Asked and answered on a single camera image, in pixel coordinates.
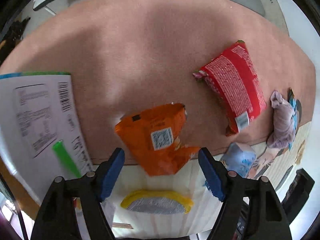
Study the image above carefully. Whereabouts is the light blue tissue pack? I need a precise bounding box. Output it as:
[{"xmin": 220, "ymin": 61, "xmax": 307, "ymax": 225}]
[{"xmin": 203, "ymin": 142, "xmax": 257, "ymax": 189}]

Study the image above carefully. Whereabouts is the orange snack bag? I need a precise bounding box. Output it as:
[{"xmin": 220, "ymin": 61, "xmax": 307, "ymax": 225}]
[{"xmin": 115, "ymin": 103, "xmax": 200, "ymax": 176}]

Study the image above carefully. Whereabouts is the lilac towel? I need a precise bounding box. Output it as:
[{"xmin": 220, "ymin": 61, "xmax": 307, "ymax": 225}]
[{"xmin": 267, "ymin": 90, "xmax": 295, "ymax": 149}]

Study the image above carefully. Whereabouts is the blue narrow packet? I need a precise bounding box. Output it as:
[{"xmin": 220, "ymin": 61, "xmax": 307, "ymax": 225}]
[{"xmin": 287, "ymin": 88, "xmax": 302, "ymax": 134}]

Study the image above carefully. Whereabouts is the red snack packet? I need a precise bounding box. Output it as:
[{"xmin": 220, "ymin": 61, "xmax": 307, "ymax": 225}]
[{"xmin": 193, "ymin": 40, "xmax": 267, "ymax": 137}]

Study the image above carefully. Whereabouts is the silver yellow scouring sponge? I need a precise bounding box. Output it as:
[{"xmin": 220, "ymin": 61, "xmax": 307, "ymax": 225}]
[{"xmin": 120, "ymin": 190, "xmax": 194, "ymax": 215}]

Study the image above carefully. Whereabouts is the cat shaped mat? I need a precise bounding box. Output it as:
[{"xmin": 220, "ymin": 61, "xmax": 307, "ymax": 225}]
[{"xmin": 247, "ymin": 122, "xmax": 311, "ymax": 187}]

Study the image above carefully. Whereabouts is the small brown label card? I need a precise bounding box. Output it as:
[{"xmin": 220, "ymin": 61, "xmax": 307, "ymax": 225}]
[{"xmin": 112, "ymin": 222, "xmax": 133, "ymax": 230}]

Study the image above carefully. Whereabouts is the open cardboard box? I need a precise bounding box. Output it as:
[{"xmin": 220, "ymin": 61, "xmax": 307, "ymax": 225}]
[{"xmin": 1, "ymin": 72, "xmax": 93, "ymax": 204}]

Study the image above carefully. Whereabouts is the pink table mat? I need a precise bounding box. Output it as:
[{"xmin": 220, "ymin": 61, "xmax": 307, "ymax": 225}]
[{"xmin": 1, "ymin": 0, "xmax": 316, "ymax": 164}]

